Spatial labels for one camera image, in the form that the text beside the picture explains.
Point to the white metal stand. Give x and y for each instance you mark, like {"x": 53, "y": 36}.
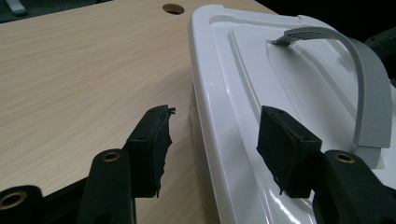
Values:
{"x": 15, "y": 6}

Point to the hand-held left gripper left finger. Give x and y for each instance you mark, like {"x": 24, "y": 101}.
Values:
{"x": 146, "y": 149}

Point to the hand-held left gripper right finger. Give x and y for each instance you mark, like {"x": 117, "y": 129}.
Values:
{"x": 289, "y": 149}

